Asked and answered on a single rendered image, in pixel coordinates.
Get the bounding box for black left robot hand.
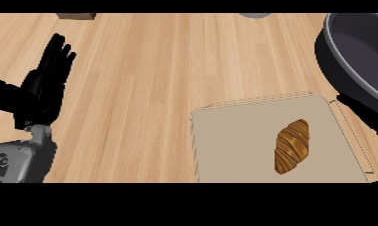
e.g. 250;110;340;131
0;33;78;131

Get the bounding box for beige tray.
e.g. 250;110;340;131
188;92;378;184

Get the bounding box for brown croissant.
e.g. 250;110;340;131
273;118;311;176

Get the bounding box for dark grey pot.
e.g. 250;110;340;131
314;13;378;124

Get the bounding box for brown wooden block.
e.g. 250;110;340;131
54;13;97;21

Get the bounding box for grey round object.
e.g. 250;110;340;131
237;13;271;20

